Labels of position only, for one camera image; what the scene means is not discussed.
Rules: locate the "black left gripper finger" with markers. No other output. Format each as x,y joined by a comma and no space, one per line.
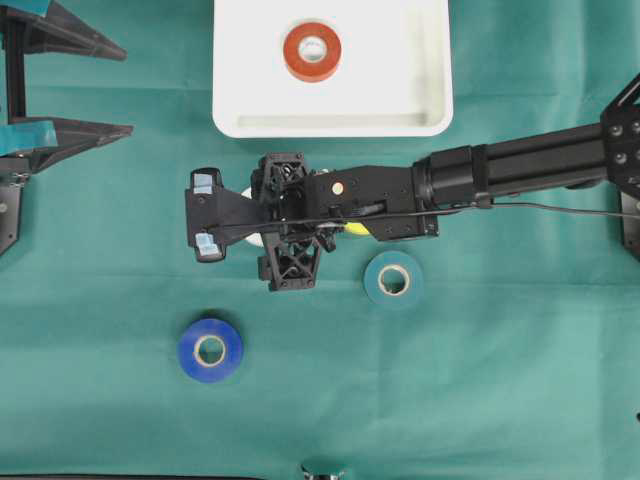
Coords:
39,27

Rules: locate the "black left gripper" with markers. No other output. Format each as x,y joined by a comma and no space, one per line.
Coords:
30,145

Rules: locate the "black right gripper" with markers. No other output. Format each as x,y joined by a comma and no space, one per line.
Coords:
312,207

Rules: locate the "white tape roll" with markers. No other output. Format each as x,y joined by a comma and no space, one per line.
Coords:
254,239

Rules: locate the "red tape roll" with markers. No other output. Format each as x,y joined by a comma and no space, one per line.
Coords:
307,70

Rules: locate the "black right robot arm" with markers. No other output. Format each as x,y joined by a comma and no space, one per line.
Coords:
473,177

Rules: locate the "yellow tape roll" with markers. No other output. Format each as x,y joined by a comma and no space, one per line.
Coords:
356,229

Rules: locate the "green tape roll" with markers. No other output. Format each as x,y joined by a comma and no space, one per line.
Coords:
394,280

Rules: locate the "white plastic tray case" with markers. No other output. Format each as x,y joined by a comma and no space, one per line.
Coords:
394,77

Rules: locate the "blue tape roll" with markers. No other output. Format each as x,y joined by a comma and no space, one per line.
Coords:
210,350

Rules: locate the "green table cloth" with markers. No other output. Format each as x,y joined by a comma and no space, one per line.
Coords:
520,362

